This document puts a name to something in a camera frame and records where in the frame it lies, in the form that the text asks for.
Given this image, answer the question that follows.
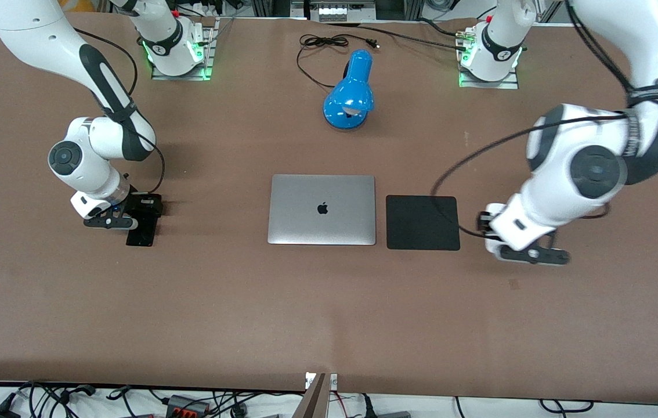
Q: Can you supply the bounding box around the black smartphone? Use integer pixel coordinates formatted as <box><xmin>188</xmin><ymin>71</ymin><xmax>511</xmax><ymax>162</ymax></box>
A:
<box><xmin>125</xmin><ymin>216</ymin><xmax>157</xmax><ymax>247</ymax></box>

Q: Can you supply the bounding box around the black mouse pad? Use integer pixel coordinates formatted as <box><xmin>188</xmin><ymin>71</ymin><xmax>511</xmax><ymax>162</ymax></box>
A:
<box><xmin>385</xmin><ymin>195</ymin><xmax>461</xmax><ymax>251</ymax></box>

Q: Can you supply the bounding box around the black red connector block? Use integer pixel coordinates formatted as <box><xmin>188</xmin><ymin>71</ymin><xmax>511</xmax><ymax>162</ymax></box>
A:
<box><xmin>165</xmin><ymin>395</ymin><xmax>209</xmax><ymax>417</ymax></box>

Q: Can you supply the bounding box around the silver laptop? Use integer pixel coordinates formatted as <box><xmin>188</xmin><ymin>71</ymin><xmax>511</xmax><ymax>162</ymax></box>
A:
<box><xmin>267</xmin><ymin>174</ymin><xmax>377</xmax><ymax>246</ymax></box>

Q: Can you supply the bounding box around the blue desk lamp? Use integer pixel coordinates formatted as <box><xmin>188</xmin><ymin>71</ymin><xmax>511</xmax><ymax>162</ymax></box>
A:
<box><xmin>323</xmin><ymin>49</ymin><xmax>375</xmax><ymax>130</ymax></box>

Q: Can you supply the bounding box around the grey power strip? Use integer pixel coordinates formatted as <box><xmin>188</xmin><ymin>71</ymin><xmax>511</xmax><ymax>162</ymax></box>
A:
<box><xmin>316</xmin><ymin>2</ymin><xmax>349</xmax><ymax>23</ymax></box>

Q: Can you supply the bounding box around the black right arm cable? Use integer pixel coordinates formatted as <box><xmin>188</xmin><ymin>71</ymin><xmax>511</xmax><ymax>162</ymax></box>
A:
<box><xmin>71</xmin><ymin>26</ymin><xmax>166</xmax><ymax>195</ymax></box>

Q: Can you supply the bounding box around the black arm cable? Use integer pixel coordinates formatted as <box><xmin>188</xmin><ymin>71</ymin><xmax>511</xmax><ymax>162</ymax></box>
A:
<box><xmin>71</xmin><ymin>26</ymin><xmax>166</xmax><ymax>195</ymax></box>
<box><xmin>431</xmin><ymin>113</ymin><xmax>631</xmax><ymax>240</ymax></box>

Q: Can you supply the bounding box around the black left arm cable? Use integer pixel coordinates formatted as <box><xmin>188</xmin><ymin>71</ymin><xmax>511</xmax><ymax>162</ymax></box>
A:
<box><xmin>431</xmin><ymin>113</ymin><xmax>631</xmax><ymax>240</ymax></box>

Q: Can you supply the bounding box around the black floor cable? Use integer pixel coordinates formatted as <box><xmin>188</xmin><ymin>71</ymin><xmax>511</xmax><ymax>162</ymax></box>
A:
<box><xmin>540</xmin><ymin>398</ymin><xmax>594</xmax><ymax>415</ymax></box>
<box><xmin>16</xmin><ymin>380</ymin><xmax>97</xmax><ymax>418</ymax></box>

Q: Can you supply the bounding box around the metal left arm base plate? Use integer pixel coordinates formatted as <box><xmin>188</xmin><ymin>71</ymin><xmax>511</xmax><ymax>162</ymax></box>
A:
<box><xmin>458</xmin><ymin>26</ymin><xmax>520</xmax><ymax>89</ymax></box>

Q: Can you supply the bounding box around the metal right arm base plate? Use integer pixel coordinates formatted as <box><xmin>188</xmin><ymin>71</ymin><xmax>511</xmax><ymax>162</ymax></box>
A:
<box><xmin>151</xmin><ymin>17</ymin><xmax>218</xmax><ymax>81</ymax></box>

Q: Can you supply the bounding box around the long black table cable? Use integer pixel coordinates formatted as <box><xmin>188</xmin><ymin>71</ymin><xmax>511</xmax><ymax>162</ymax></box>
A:
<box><xmin>329</xmin><ymin>21</ymin><xmax>483</xmax><ymax>52</ymax></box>

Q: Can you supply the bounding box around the black lamp power cable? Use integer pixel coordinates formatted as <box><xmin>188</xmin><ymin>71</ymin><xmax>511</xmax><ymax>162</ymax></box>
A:
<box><xmin>297</xmin><ymin>34</ymin><xmax>380</xmax><ymax>89</ymax></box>

